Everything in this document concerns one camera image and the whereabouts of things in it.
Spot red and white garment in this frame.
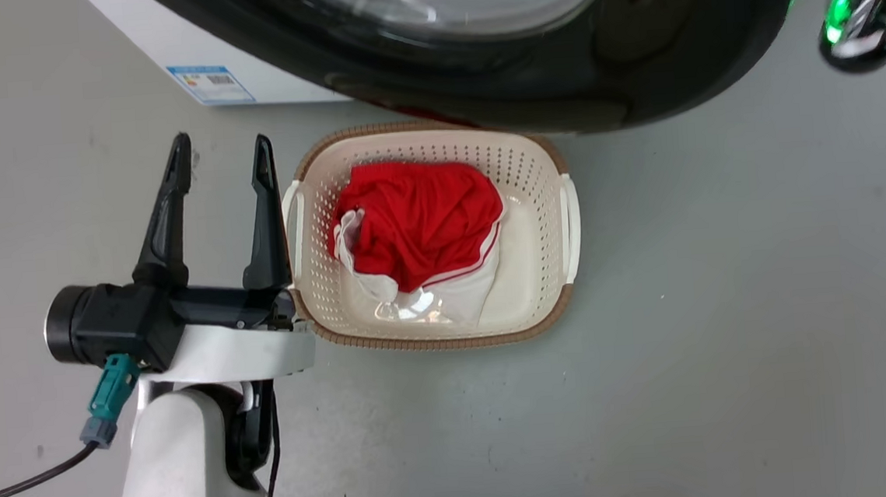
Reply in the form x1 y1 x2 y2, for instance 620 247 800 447
324 153 514 338

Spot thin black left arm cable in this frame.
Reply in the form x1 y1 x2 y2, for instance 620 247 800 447
253 380 285 497

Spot black round washing machine door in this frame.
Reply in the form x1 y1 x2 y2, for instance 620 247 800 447
141 0 814 163

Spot beige perforated laundry basket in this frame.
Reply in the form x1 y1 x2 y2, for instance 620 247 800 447
276 110 590 361

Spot teal plug black camera cable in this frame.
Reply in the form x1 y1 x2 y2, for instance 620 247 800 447
0 352 150 497

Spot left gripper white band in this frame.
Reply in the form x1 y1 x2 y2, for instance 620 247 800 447
121 124 319 388

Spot blue energy label sticker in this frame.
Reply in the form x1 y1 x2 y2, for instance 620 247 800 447
166 60 257 110

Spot white washing machine body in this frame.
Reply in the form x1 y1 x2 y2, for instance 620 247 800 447
80 0 353 121

